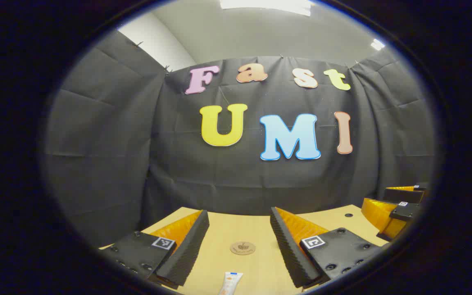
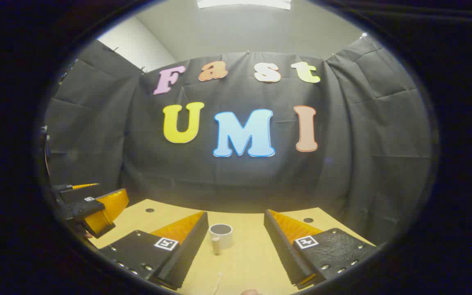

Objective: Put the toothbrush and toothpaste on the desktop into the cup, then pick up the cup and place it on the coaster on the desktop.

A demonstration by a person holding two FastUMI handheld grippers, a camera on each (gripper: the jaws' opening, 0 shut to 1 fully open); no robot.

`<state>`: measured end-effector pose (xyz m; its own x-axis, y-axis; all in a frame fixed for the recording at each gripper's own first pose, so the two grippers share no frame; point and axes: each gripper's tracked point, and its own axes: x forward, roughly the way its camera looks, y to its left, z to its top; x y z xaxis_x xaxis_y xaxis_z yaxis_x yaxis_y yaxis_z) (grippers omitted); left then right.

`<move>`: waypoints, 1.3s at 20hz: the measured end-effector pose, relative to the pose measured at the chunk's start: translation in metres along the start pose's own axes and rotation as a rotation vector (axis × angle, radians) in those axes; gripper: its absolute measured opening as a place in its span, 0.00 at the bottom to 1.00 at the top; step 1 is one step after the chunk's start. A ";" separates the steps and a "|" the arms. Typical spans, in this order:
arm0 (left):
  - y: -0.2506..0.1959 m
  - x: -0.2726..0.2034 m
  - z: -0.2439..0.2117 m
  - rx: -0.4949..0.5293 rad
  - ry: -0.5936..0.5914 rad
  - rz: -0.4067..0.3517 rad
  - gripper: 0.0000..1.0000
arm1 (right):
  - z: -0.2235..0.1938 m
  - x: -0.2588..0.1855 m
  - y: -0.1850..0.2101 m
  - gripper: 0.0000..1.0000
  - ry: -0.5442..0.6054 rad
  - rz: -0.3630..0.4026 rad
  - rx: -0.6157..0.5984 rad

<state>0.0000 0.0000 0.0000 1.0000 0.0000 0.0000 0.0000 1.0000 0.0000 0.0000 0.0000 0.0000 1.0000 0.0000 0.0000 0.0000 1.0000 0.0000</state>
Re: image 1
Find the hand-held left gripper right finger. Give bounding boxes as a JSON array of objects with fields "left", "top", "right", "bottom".
[{"left": 270, "top": 206, "right": 389, "bottom": 288}]

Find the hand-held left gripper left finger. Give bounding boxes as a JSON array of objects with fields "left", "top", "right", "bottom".
[{"left": 100, "top": 210, "right": 211, "bottom": 290}]

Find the round wooden coaster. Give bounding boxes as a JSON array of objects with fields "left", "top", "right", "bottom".
[{"left": 229, "top": 241, "right": 256, "bottom": 255}]

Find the white toothpaste tube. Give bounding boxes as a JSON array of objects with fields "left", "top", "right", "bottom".
[{"left": 218, "top": 272, "right": 244, "bottom": 295}]

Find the light wooden desktop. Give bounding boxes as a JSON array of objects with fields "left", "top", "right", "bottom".
[{"left": 99, "top": 205, "right": 390, "bottom": 295}]

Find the black backdrop cloth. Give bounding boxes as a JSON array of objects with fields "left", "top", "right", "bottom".
[{"left": 41, "top": 29, "right": 437, "bottom": 248}]

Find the large ceiling light panel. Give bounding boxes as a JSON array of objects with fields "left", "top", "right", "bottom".
[{"left": 220, "top": 0, "right": 315, "bottom": 17}]

